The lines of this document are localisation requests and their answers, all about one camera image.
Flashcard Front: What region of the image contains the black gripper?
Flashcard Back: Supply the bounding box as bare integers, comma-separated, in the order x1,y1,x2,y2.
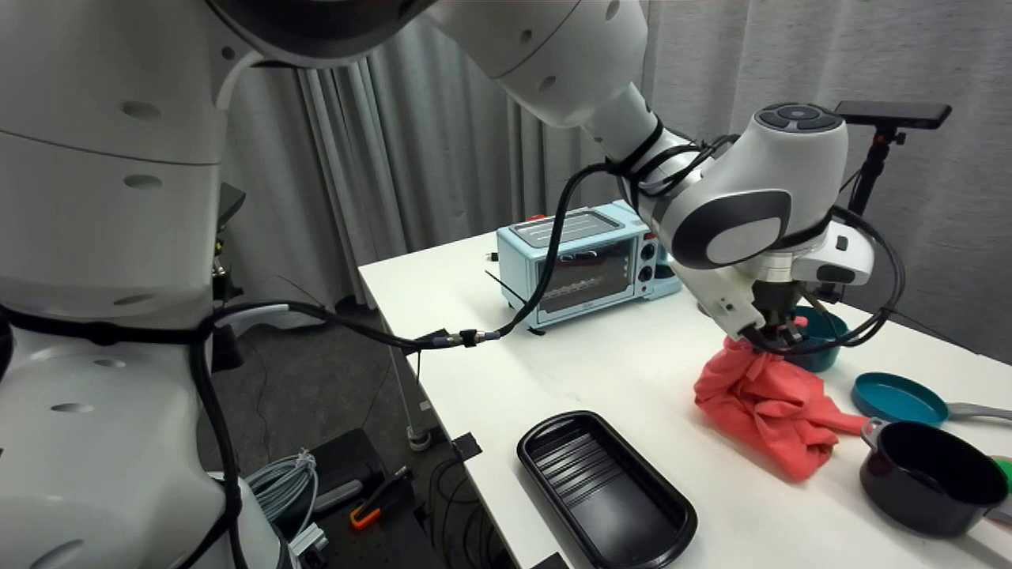
752,282,837,357

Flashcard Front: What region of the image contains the red cloth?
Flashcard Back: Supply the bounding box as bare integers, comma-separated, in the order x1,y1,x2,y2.
692,336,870,488

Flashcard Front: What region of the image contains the teal toy pot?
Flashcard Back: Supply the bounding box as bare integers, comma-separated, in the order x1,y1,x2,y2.
783,304,855,376

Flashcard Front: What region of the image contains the teal plate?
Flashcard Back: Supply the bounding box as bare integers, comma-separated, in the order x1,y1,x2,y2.
852,370,1012,431

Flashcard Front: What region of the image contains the black tripod stand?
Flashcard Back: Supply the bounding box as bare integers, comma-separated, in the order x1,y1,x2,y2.
840,123,910,220

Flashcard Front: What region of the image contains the light blue toaster oven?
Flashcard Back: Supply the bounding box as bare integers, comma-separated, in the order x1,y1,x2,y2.
493,198,685,336

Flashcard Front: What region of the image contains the black pot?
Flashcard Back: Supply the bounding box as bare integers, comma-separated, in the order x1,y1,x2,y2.
858,418,1012,541

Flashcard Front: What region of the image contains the black ridged tray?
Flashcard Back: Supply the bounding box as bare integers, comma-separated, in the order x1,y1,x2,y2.
515,408,702,569

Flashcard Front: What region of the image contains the black camera bar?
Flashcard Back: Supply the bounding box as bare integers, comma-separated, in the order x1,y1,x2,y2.
829,98,954,133

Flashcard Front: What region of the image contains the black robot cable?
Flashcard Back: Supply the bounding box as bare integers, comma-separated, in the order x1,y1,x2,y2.
192,123,741,357

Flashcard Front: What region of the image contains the orange handled tool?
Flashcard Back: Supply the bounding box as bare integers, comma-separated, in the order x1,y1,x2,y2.
348,463,414,532

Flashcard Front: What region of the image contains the grey cable bundle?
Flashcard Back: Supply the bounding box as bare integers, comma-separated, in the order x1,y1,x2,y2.
243,448,333,569

